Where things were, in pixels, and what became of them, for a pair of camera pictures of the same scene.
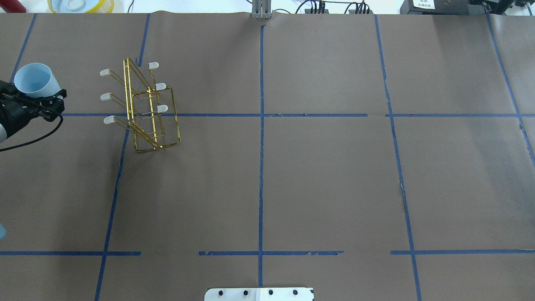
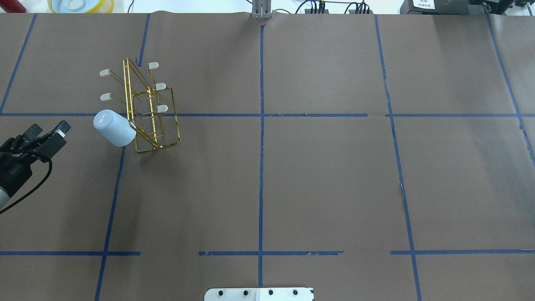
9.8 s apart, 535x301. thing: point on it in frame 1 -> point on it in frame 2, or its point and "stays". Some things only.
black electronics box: [456, 7] stays
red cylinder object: [12, 6] stays
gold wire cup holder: [151, 108] stays
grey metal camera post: [261, 9] stays
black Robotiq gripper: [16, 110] -> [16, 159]
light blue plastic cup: [36, 79] -> [115, 128]
